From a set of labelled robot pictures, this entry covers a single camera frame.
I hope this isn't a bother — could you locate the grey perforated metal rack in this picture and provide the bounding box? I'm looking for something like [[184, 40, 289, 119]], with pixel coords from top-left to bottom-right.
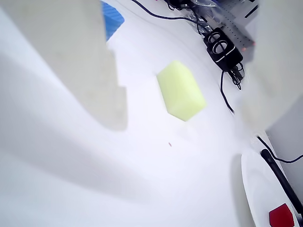
[[219, 4, 258, 52]]

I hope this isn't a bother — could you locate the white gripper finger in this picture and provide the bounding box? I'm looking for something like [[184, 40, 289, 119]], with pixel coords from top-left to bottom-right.
[[0, 0, 129, 131], [236, 0, 303, 132]]

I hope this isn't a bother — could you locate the tangle of black cables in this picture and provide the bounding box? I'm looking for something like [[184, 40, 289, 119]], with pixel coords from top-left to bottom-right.
[[164, 0, 220, 35]]

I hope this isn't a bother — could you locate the thin dark cable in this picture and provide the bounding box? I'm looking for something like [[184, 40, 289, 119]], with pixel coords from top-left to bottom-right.
[[130, 0, 199, 24]]

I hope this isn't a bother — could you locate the black rod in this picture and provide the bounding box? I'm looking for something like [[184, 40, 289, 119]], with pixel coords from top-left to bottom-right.
[[259, 148, 303, 221]]

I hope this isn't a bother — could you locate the blue ribbed cylinder block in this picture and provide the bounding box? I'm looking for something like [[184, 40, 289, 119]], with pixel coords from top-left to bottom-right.
[[101, 1, 125, 43]]

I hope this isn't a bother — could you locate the black cable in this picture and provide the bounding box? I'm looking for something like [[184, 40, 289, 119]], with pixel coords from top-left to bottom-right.
[[220, 63, 303, 164]]

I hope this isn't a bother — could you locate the white box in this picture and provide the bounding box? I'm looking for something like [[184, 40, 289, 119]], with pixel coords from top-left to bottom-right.
[[233, 0, 259, 26]]

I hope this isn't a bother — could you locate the red textured cube block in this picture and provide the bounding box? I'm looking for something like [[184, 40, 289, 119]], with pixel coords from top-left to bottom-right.
[[268, 203, 295, 227]]

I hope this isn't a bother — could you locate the pale yellow foam block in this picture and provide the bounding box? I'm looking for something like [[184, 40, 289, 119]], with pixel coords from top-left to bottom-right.
[[156, 60, 207, 122]]

